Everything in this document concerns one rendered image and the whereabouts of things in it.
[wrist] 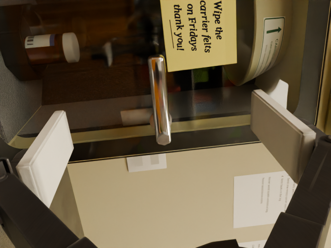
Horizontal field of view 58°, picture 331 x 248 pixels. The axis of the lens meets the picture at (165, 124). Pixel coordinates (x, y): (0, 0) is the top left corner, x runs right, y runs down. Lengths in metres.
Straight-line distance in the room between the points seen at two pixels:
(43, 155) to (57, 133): 0.03
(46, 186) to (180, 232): 0.92
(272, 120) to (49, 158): 0.13
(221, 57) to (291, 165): 0.19
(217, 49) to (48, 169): 0.23
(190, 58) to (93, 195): 0.70
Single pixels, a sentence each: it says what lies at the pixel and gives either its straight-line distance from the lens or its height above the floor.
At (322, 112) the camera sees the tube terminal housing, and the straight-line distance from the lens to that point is 0.42.
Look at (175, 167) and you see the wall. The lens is 0.91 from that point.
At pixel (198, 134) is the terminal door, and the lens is 0.36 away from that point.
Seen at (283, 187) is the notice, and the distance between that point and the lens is 1.05.
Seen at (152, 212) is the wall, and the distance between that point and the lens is 1.00.
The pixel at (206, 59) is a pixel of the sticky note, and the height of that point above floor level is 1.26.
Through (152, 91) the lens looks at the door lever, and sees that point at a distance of 0.28.
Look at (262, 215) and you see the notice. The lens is 1.09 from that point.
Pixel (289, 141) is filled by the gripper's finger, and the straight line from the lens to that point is 0.17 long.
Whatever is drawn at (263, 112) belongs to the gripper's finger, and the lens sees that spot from 0.20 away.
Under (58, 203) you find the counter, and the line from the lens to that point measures 0.80.
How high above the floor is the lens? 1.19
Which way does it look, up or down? 2 degrees up
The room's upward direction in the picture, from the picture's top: 84 degrees clockwise
